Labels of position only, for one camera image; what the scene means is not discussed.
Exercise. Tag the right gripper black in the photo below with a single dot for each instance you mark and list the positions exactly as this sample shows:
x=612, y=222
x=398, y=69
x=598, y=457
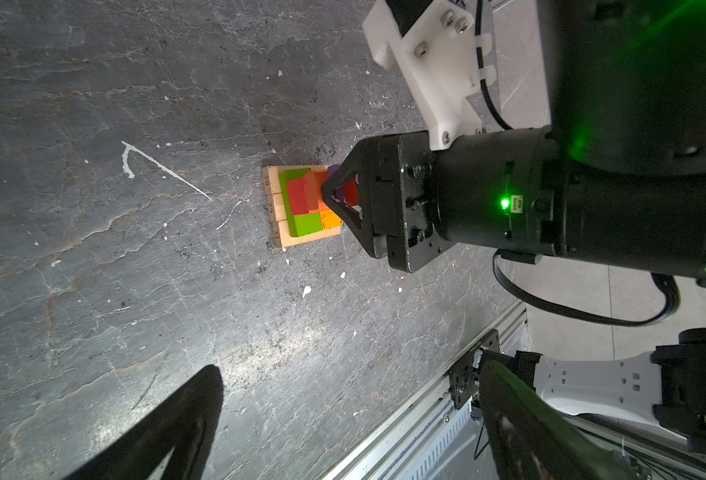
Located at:
x=501, y=190

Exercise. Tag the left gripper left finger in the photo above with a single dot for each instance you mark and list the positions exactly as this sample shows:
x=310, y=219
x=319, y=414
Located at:
x=179, y=432

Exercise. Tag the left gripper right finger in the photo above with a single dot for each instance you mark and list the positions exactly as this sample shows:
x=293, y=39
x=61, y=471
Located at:
x=530, y=440

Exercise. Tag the small red cube block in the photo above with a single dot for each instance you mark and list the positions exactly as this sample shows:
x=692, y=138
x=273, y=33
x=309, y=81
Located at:
x=350, y=193

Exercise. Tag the yellow-orange wood block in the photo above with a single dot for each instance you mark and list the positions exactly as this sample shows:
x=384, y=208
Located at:
x=330, y=220

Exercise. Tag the red arch wood block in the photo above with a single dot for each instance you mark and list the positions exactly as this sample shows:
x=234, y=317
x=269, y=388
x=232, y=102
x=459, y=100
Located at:
x=304, y=194

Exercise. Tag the green rectangular block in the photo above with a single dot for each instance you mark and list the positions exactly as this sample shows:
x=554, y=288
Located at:
x=299, y=225

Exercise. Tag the natural wood block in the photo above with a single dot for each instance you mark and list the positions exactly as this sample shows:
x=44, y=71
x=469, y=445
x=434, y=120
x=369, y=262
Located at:
x=283, y=239
x=271, y=180
x=276, y=207

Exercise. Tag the purple small block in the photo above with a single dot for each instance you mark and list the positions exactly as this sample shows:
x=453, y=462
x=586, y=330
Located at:
x=338, y=187

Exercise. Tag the orange-red wood block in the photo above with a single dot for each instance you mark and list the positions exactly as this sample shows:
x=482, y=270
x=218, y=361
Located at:
x=322, y=186

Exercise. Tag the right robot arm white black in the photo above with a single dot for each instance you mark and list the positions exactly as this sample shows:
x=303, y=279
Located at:
x=617, y=178

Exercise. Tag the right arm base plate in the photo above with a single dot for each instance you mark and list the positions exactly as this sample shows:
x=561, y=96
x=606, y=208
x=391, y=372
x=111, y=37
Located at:
x=463, y=375

